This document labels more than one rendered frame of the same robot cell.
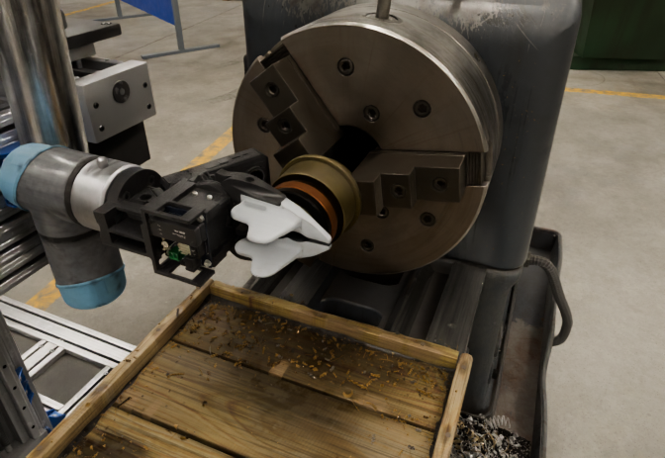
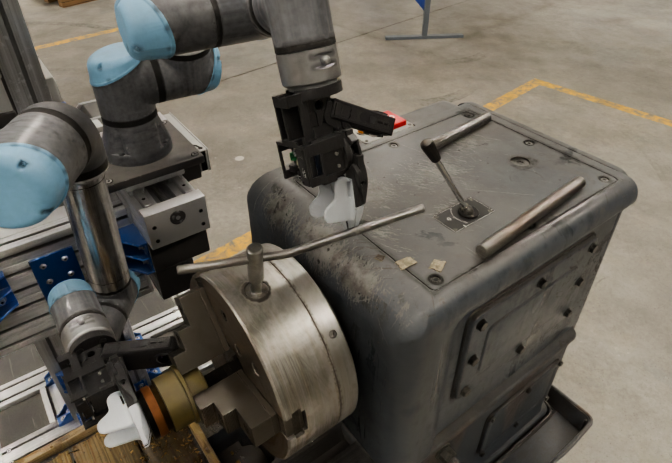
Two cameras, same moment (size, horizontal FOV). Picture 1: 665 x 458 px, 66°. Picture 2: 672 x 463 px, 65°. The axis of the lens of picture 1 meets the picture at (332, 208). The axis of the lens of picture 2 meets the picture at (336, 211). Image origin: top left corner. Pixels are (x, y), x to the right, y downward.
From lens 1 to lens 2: 0.61 m
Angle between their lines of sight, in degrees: 26
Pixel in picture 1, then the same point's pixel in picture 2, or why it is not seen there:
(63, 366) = not seen: hidden behind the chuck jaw
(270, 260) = (119, 435)
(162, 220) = (71, 387)
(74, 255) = not seen: hidden behind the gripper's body
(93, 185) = (68, 336)
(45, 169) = (59, 309)
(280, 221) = (123, 418)
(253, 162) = (161, 350)
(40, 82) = (87, 241)
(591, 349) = not seen: outside the picture
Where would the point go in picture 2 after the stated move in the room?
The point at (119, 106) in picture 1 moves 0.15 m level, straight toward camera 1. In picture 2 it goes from (175, 226) to (146, 274)
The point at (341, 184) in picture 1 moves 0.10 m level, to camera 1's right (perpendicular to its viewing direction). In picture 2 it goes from (180, 403) to (236, 436)
